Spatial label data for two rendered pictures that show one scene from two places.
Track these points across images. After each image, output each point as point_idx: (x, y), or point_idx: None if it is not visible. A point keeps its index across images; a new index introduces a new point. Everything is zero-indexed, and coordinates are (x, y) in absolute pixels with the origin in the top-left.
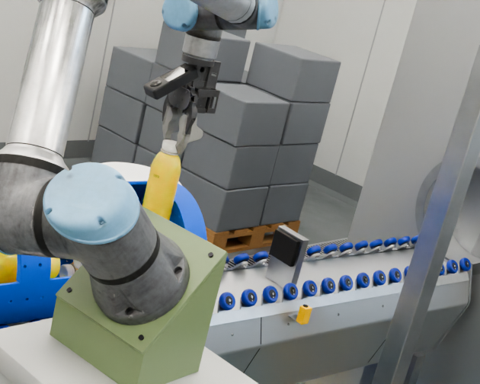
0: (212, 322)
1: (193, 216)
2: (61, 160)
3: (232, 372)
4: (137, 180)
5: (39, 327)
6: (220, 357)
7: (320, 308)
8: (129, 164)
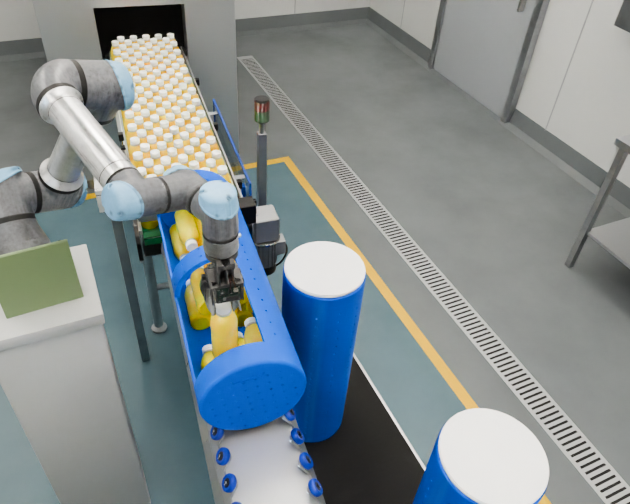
0: (219, 475)
1: (212, 372)
2: (46, 174)
3: None
4: (478, 449)
5: (83, 263)
6: (15, 336)
7: None
8: (538, 457)
